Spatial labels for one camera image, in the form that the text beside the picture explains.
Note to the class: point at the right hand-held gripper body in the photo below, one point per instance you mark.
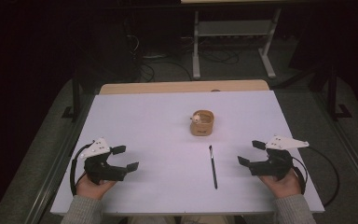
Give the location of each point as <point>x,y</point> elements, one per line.
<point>276,165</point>

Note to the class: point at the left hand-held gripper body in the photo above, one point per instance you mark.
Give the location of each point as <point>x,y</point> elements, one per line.
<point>101,170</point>

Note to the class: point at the person's left hand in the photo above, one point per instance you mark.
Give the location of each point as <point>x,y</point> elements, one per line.
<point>91,189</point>

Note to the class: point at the person's right hand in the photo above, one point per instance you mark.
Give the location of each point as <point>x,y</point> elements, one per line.
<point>284,187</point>

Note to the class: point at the black pen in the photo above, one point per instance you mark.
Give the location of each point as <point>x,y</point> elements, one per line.
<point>213,168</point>

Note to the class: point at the white board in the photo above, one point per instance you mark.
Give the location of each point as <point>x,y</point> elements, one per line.
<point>167,174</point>

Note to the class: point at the wooden pen holder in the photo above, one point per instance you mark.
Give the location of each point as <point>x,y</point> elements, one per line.
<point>202,129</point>

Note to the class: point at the small white figure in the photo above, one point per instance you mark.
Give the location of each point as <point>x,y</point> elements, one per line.
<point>196,118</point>

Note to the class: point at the black metal stand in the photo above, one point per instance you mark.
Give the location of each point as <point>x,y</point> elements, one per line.
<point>75,96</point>
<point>332,93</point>

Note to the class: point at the wooden table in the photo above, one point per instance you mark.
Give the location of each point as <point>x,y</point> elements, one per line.
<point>183,87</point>

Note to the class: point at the white metal stand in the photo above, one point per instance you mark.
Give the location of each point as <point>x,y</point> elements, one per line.
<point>195,46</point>

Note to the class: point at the metal floor rail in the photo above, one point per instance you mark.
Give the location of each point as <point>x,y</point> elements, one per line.
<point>59,161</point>
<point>348,146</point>

